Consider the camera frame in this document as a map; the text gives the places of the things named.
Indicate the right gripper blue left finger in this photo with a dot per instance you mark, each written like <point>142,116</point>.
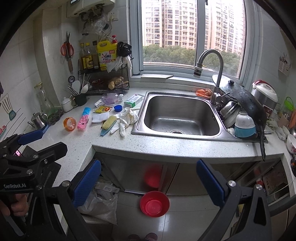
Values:
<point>84,181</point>

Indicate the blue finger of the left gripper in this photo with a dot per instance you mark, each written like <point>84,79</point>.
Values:
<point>32,136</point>

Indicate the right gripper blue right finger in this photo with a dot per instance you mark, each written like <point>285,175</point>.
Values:
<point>213,182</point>

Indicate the orange plastic jar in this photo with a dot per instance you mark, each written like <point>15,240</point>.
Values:
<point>69,124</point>

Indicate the white tissue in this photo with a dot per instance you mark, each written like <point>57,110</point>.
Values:
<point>100,117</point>

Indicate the clear pink labelled bottle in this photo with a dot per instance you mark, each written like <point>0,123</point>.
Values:
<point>112,97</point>

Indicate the person's left hand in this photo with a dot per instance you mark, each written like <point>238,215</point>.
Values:
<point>19,208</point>

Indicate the steel kettle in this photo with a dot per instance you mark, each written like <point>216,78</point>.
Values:
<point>38,121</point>

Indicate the white plastic bag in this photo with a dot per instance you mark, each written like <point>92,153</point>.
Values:
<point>102,201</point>

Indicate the glass pitcher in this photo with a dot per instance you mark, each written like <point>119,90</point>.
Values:
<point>45,104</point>

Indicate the steel cabinet door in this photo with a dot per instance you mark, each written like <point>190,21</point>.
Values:
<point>135,175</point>

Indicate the pink snack package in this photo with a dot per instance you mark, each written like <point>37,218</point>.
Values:
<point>84,119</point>

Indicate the red plastic basin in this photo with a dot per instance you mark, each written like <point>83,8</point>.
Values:
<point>154,204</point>

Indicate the dark utensil holder cup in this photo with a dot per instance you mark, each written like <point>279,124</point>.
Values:
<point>80,100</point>

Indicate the left purple slipper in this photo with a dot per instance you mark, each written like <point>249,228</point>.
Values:
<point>133,237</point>

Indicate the purple slipper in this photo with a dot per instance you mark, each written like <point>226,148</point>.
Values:
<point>151,237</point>
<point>133,237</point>

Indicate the white blue bowl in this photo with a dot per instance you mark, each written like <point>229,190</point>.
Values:
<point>244,126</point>

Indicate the yellow sponge brush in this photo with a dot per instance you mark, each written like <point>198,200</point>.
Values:
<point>107,125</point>

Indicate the right purple slipper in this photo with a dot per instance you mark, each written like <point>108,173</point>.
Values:
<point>151,237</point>

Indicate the yellow snack wrapper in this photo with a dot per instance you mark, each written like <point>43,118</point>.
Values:
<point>102,109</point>

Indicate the steel pot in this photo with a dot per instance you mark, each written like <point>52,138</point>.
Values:
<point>229,113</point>

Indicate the stainless steel sink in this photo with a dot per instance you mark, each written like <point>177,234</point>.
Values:
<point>174,115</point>

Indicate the white rubber glove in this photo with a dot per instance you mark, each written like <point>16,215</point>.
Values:
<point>124,120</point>

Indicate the blue bottle cap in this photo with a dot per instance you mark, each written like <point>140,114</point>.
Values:
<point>118,108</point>

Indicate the curved steel faucet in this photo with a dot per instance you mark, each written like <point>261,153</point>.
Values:
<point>216,96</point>

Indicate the orange dish cloth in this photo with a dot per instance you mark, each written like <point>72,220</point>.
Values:
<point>205,93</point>

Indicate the green white medicine box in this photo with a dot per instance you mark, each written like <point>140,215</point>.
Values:
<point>133,101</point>

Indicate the black wok pan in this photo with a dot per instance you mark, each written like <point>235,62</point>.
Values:
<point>252,106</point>

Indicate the dark oil bottle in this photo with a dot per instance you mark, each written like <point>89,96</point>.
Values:
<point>88,57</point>

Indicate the ginger root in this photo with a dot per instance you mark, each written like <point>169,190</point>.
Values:
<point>114,82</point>

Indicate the white red rice cooker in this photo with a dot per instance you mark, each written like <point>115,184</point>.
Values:
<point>266,95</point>

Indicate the yellow detergent jug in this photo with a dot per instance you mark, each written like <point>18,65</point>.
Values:
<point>106,53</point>

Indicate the black plastic bag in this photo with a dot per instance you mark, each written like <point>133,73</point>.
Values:
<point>123,49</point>

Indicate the white water heater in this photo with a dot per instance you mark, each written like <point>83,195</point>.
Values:
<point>76,7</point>

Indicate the red handled scissors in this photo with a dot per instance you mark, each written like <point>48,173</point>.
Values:
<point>67,51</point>

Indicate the black wire rack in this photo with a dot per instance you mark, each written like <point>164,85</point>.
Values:
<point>98,80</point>

